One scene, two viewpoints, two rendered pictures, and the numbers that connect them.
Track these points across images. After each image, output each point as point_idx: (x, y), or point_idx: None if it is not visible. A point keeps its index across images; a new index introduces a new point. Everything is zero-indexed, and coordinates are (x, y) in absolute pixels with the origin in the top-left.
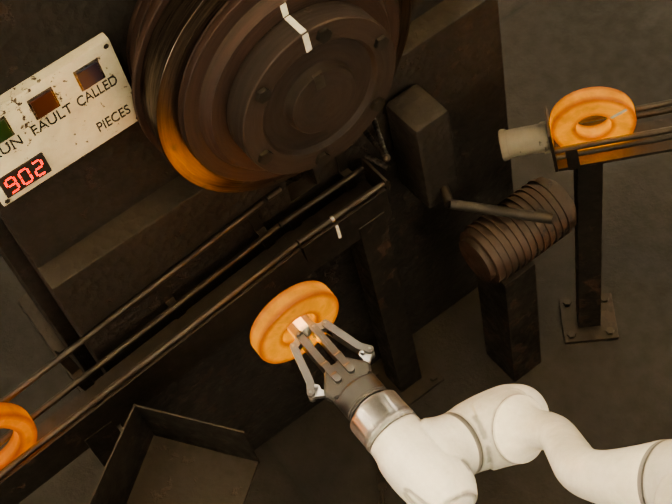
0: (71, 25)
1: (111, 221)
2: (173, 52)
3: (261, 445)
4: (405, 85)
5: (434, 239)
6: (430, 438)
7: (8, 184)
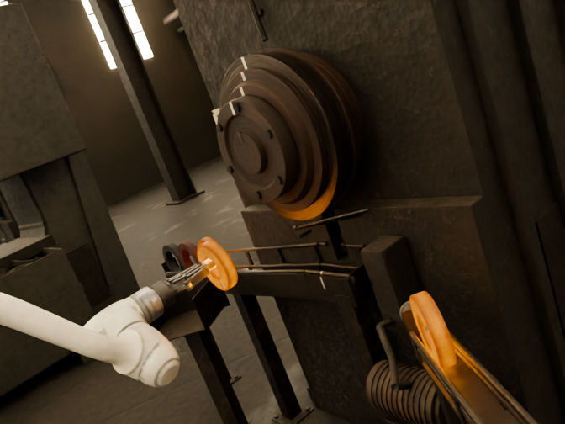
0: None
1: None
2: (220, 95)
3: (351, 423)
4: (400, 234)
5: None
6: (115, 310)
7: None
